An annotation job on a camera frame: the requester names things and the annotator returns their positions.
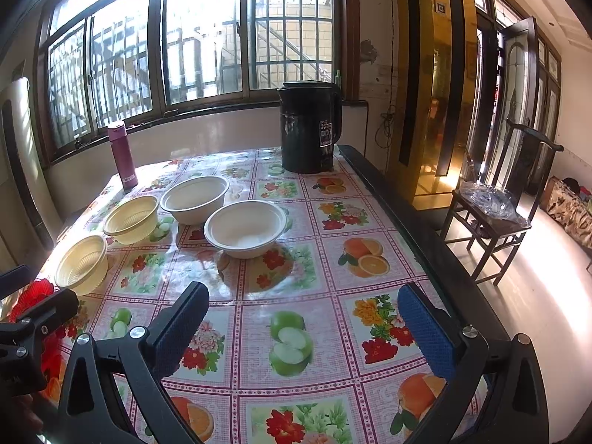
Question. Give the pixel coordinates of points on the floral fruit tablecloth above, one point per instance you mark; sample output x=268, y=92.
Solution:
x=310, y=342

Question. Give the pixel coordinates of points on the dark framed window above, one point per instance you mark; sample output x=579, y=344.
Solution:
x=144, y=62

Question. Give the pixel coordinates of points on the cream plastic bowl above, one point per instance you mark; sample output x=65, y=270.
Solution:
x=133, y=220
x=84, y=266

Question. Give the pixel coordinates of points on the magenta thermos bottle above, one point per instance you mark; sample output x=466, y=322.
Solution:
x=121, y=151

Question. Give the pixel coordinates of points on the black electric kettle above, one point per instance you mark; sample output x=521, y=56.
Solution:
x=310, y=125

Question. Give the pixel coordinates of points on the white paper bowl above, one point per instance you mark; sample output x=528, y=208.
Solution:
x=245, y=230
x=191, y=202

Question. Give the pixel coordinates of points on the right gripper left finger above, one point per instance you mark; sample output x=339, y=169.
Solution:
x=90, y=409

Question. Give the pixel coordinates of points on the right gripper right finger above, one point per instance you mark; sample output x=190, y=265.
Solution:
x=492, y=393

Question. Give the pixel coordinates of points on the white tower air conditioner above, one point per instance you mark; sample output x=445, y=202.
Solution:
x=25, y=164

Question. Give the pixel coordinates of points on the dark wooden door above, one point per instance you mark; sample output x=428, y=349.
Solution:
x=505, y=93

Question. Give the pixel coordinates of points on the dark wooden chair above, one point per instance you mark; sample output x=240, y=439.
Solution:
x=500, y=240

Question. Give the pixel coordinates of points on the clear plastic bag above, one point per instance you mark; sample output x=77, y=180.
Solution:
x=496, y=203

